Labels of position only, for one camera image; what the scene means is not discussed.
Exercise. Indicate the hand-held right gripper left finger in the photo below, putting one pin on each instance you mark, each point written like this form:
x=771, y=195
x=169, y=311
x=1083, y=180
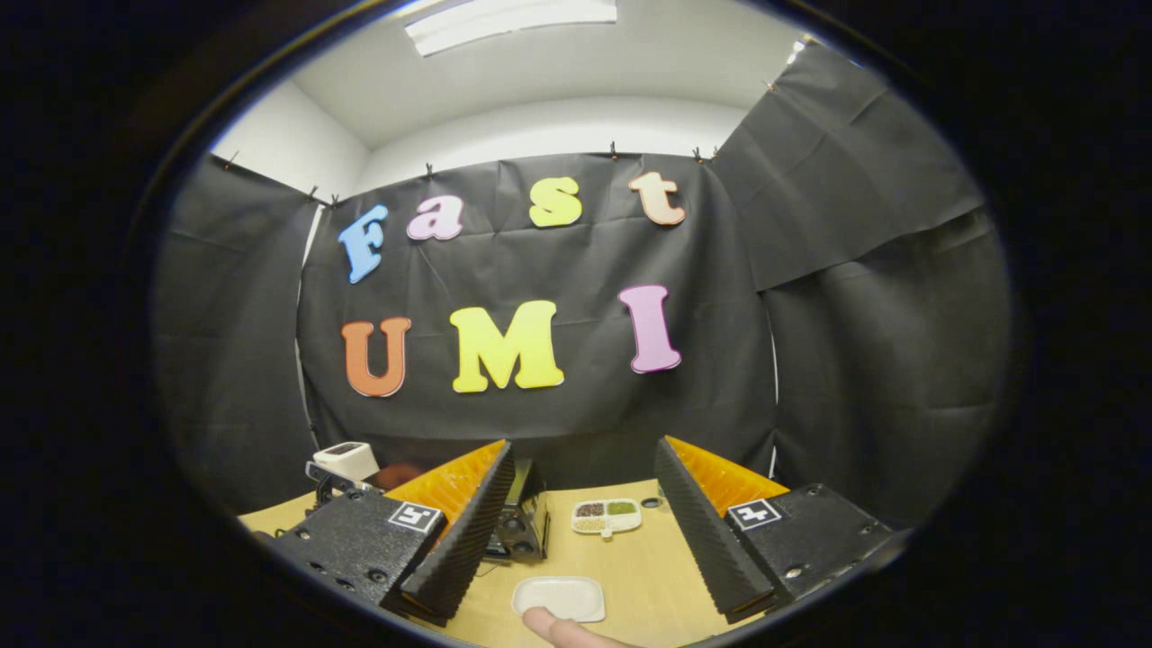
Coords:
x=463, y=540

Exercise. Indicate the long ceiling light panel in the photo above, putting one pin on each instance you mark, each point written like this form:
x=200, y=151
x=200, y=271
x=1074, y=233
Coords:
x=508, y=22

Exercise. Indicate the white divided snack plate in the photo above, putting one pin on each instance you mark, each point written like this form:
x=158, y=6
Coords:
x=607, y=515

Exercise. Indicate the white toaster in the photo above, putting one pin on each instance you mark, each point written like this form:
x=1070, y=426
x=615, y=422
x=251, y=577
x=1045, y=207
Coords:
x=351, y=461

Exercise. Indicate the black electric oven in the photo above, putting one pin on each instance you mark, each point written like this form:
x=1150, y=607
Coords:
x=522, y=513

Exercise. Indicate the white rectangular plate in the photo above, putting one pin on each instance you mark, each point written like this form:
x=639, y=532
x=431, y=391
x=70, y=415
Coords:
x=562, y=594

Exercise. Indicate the small ceiling light panel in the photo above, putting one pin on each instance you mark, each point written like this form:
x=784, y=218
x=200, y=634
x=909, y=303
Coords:
x=797, y=49

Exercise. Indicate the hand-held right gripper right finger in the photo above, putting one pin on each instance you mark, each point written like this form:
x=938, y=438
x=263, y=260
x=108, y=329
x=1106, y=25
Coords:
x=706, y=540

